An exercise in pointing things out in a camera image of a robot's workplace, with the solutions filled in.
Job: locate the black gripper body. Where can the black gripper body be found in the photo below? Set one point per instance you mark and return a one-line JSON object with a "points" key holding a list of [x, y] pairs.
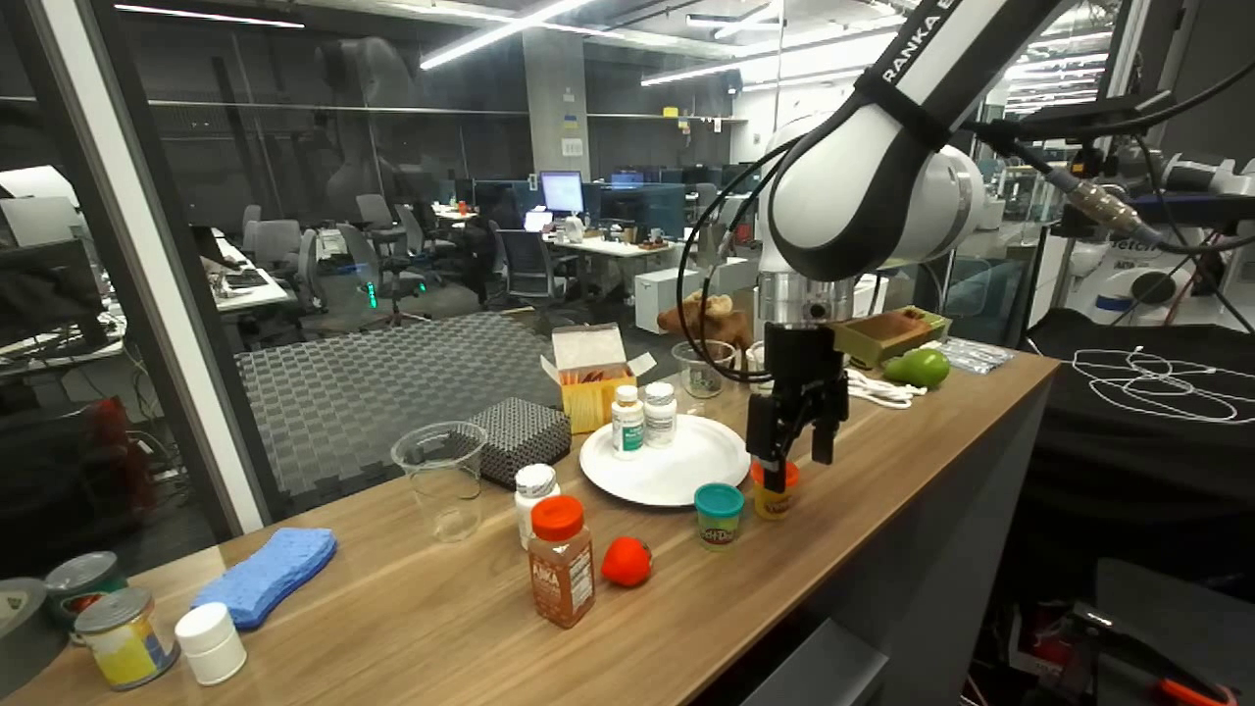
{"points": [[801, 359]]}

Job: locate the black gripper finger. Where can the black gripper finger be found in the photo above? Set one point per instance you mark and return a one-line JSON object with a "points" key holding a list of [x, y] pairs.
{"points": [[828, 427], [771, 452]]}

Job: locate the orange lid dough tub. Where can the orange lid dough tub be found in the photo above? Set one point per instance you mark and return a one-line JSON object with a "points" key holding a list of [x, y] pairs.
{"points": [[781, 501]]}

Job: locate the teal lid dough tub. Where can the teal lid dough tub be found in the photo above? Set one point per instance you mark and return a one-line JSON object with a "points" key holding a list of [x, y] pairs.
{"points": [[717, 505]]}

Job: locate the white bottle green label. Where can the white bottle green label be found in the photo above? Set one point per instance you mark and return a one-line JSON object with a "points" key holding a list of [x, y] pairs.
{"points": [[628, 423]]}

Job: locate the white bottle blue label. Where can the white bottle blue label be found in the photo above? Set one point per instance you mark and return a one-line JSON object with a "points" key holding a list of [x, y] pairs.
{"points": [[534, 487]]}

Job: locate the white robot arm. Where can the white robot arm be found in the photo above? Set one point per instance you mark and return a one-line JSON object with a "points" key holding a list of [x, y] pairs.
{"points": [[865, 184]]}

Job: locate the white paper plate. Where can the white paper plate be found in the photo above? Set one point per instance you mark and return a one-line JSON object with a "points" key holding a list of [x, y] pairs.
{"points": [[681, 476]]}

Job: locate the white plastic bin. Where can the white plastic bin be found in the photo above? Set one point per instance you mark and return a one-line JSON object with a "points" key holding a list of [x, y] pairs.
{"points": [[872, 295]]}

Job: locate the clear cup green logo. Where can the clear cup green logo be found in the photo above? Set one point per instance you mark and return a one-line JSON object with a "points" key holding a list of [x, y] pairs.
{"points": [[703, 380]]}

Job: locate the brown plush moose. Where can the brown plush moose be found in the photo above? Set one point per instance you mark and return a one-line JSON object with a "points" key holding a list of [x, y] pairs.
{"points": [[699, 321]]}

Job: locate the green toy fruit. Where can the green toy fruit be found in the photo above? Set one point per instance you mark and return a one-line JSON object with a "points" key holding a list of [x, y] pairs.
{"points": [[926, 369]]}

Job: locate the silver blister pack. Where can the silver blister pack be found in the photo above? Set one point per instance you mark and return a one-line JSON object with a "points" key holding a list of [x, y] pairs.
{"points": [[972, 356]]}

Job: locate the red toy strawberry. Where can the red toy strawberry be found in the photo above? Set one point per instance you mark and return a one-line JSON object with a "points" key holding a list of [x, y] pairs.
{"points": [[624, 561]]}

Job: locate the yellow cardboard box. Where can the yellow cardboard box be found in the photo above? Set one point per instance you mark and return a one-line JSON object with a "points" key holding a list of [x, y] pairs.
{"points": [[588, 394]]}

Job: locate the spice jar orange lid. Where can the spice jar orange lid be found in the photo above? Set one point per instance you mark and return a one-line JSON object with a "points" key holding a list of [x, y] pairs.
{"points": [[563, 574]]}

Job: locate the grey foam block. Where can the grey foam block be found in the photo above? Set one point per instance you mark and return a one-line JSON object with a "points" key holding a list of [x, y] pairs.
{"points": [[517, 438]]}

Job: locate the computer monitor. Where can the computer monitor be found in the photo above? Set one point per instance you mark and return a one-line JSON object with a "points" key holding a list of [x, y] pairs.
{"points": [[563, 193]]}

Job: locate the grey foam floor mat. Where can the grey foam floor mat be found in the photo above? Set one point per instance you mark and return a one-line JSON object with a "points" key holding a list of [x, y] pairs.
{"points": [[377, 394]]}

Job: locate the black equipment stand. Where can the black equipment stand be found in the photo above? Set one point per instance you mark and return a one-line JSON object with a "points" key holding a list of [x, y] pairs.
{"points": [[1179, 80]]}

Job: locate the blue cloth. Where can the blue cloth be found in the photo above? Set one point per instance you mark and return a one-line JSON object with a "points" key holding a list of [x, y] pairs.
{"points": [[268, 574]]}

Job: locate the small white jar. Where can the small white jar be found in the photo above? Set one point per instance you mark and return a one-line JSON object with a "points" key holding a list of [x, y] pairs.
{"points": [[207, 645]]}

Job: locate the tin can yellow label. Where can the tin can yellow label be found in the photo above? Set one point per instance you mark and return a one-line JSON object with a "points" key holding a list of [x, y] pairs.
{"points": [[125, 645]]}

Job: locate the tin can teal label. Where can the tin can teal label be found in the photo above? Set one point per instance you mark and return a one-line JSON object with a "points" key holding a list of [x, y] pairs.
{"points": [[79, 574]]}

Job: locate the grey tape roll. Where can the grey tape roll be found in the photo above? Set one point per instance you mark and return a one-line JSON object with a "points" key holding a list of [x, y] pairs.
{"points": [[21, 612]]}

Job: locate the white pedestal cabinet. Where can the white pedestal cabinet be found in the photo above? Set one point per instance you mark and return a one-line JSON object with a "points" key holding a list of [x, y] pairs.
{"points": [[662, 301]]}

